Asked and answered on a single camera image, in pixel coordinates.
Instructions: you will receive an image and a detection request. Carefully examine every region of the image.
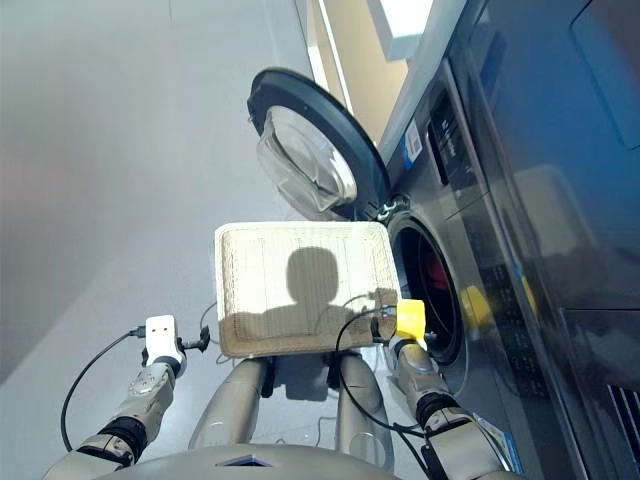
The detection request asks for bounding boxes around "red garment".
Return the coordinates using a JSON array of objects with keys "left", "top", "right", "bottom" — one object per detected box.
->
[{"left": 419, "top": 249, "right": 451, "bottom": 291}]

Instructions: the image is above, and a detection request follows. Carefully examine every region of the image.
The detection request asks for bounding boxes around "basket stand with black casters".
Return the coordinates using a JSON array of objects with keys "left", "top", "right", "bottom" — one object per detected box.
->
[{"left": 259, "top": 352, "right": 351, "bottom": 401}]

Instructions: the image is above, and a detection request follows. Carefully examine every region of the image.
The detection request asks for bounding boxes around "pale woven basket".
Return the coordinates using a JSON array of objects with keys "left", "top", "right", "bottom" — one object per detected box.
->
[{"left": 213, "top": 220, "right": 401, "bottom": 359}]

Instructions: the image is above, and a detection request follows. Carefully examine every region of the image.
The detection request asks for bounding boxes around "grey washing machine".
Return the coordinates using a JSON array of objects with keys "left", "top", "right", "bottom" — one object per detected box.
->
[{"left": 377, "top": 49, "right": 640, "bottom": 480}]

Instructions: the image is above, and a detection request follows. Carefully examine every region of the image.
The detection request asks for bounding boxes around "round washing machine door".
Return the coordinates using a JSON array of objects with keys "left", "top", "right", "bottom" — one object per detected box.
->
[{"left": 246, "top": 68, "right": 392, "bottom": 221}]

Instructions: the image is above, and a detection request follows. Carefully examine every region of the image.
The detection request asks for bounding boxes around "silver robot leg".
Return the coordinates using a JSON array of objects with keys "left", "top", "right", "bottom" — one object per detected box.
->
[
  {"left": 188, "top": 357, "right": 274, "bottom": 449},
  {"left": 334, "top": 352, "right": 396, "bottom": 474}
]

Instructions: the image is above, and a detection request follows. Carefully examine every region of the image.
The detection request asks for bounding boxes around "grey robot torso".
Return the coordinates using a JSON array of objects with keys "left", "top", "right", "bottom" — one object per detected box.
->
[{"left": 107, "top": 443, "right": 396, "bottom": 480}]

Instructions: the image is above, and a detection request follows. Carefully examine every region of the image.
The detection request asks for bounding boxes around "clear plastic label sticker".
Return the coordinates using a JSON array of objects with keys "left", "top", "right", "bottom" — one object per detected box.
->
[{"left": 474, "top": 412, "right": 526, "bottom": 476}]

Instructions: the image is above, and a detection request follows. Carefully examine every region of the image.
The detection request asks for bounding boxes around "blue and white energy label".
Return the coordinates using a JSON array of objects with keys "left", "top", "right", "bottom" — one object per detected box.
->
[{"left": 402, "top": 122, "right": 422, "bottom": 166}]

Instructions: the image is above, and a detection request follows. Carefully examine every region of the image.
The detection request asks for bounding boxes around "dark glossy dryer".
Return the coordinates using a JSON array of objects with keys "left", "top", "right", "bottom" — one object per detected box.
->
[{"left": 449, "top": 0, "right": 640, "bottom": 480}]

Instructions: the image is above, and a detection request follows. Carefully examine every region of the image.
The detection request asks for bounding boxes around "white counter with wooden cabinet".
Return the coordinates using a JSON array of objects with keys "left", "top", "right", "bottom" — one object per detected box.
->
[{"left": 294, "top": 0, "right": 436, "bottom": 146}]

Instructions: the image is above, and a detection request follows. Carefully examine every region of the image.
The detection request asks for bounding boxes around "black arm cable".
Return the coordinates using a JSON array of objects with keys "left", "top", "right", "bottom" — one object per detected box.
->
[
  {"left": 334, "top": 304, "right": 436, "bottom": 480},
  {"left": 60, "top": 325, "right": 147, "bottom": 454}
]

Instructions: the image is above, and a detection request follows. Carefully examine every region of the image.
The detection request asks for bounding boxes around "thin white cable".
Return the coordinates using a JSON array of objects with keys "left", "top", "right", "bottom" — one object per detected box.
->
[{"left": 272, "top": 414, "right": 341, "bottom": 449}]

